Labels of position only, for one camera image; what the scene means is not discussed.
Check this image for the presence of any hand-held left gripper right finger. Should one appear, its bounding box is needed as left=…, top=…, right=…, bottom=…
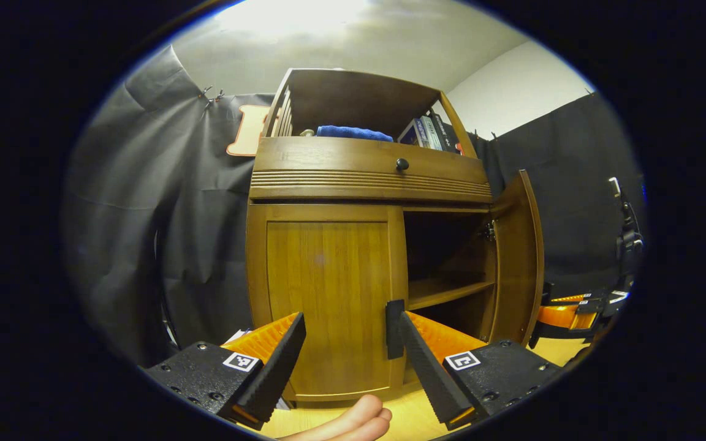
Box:
left=398, top=311, right=565, bottom=431

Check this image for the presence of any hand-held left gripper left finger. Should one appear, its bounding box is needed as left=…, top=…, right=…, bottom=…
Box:
left=145, top=311, right=306, bottom=431

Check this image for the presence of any black door handle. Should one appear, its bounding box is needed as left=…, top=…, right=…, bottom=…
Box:
left=385, top=300, right=405, bottom=360

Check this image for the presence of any wooden shoe cabinet door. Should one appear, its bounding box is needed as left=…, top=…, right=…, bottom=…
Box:
left=488, top=170, right=545, bottom=347
left=246, top=204, right=409, bottom=405

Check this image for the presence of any wooden double-door shoe cabinet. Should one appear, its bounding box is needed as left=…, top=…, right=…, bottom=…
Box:
left=246, top=67, right=545, bottom=410

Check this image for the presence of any wooden inner shelf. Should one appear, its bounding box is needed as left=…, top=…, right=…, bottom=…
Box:
left=407, top=279, right=496, bottom=311

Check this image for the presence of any black backdrop cloth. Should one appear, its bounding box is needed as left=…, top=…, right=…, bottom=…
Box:
left=62, top=44, right=645, bottom=368

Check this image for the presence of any black book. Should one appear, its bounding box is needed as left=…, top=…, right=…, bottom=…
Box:
left=431, top=111, right=461, bottom=154

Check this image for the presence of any grey book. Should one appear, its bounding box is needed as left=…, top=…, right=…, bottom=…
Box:
left=419, top=115, right=444, bottom=151

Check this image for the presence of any blue book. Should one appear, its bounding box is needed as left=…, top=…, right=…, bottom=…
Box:
left=397, top=118, right=425, bottom=148

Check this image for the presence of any folded blue towel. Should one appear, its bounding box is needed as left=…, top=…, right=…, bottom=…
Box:
left=316, top=125, right=394, bottom=143

